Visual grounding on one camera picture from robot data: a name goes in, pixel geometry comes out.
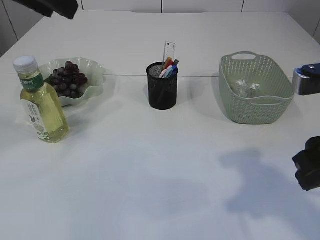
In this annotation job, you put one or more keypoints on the clear plastic ruler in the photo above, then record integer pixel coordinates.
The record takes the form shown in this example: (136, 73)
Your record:
(169, 51)

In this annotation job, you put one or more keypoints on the dark purple grape bunch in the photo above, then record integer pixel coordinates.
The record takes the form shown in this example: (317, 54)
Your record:
(68, 81)

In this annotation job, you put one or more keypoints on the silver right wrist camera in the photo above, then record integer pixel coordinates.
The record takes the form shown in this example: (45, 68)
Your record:
(306, 80)

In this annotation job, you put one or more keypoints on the red glitter pen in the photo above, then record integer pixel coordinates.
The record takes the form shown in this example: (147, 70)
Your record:
(169, 61)

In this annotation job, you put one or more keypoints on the silver glitter pen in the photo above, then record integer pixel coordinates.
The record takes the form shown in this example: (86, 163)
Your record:
(176, 62)

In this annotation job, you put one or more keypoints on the yellow tea plastic bottle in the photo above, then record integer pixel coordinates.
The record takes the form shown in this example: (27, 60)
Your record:
(40, 101)

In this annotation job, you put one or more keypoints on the blue capped scissors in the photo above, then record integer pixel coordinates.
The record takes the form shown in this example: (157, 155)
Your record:
(175, 70)

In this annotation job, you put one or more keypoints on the green plastic woven basket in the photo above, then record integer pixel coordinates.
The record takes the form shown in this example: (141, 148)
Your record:
(275, 94)

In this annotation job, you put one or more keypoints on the green wavy glass plate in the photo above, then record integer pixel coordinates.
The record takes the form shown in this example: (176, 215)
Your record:
(93, 71)

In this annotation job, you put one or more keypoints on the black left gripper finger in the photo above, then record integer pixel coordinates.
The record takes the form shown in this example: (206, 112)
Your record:
(36, 6)
(65, 8)

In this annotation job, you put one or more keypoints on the black mesh pen holder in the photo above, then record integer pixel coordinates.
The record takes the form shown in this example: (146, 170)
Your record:
(162, 92)

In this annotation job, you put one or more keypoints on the pink purple capped scissors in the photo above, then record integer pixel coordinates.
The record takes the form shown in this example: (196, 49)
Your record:
(165, 73)

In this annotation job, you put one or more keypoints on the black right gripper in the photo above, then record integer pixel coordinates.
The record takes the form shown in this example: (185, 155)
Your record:
(307, 163)

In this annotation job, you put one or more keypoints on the clear plastic sheet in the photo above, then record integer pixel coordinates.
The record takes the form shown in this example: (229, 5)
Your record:
(245, 89)

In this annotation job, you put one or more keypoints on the gold glitter pen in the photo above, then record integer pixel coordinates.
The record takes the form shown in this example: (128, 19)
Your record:
(164, 66)

